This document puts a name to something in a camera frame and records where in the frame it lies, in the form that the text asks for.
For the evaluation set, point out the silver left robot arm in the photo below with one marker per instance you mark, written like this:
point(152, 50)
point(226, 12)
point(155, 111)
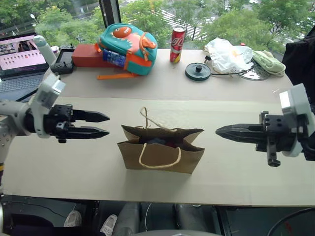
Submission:
point(9, 110)

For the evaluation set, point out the black garment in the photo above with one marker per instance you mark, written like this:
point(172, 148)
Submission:
point(301, 64)

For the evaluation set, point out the black round kettle base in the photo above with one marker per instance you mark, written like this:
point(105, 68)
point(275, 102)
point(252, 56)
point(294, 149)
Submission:
point(193, 73)

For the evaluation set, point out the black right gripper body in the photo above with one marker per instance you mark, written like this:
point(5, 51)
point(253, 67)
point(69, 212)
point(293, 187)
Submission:
point(275, 132)

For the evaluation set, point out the grey open laptop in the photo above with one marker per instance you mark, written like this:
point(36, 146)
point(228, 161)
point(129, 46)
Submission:
point(22, 81)

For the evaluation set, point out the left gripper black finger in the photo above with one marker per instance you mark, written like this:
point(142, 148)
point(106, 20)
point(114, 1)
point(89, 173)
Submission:
point(86, 132)
point(88, 116)

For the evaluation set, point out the teal dinosaur kids backpack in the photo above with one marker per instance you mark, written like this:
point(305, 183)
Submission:
point(137, 66)

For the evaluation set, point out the brown paper bag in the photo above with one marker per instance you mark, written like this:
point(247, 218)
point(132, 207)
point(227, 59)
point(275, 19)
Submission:
point(160, 159)

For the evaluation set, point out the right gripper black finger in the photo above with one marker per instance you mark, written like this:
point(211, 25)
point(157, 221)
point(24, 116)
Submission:
point(243, 129)
point(246, 138)

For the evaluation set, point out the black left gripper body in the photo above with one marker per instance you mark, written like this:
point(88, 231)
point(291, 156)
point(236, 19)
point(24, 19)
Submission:
point(57, 118)

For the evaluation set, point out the white purple-rimmed cup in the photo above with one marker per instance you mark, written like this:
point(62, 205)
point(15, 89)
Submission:
point(55, 50)

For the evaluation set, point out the black handheld screen controller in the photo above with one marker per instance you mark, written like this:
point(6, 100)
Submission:
point(64, 59)

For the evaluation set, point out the blue plastic packet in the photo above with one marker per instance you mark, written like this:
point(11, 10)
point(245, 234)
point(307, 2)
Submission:
point(114, 57)

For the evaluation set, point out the red cola can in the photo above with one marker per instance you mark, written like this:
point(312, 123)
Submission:
point(177, 45)

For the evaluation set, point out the black window mullion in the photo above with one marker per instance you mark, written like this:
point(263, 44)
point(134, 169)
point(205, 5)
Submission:
point(109, 12)

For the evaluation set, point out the white plastic bag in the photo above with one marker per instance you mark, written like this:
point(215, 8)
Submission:
point(224, 52)

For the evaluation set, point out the cream cardboard table sheet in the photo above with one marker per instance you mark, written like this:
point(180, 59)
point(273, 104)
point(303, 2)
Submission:
point(73, 172)

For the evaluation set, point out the white sneaker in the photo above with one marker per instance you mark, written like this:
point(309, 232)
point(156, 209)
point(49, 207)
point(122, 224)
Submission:
point(73, 218)
point(109, 223)

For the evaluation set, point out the red rectangular box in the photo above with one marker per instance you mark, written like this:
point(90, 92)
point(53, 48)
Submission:
point(85, 57)

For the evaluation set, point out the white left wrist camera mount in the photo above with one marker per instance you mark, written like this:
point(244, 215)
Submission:
point(46, 93)

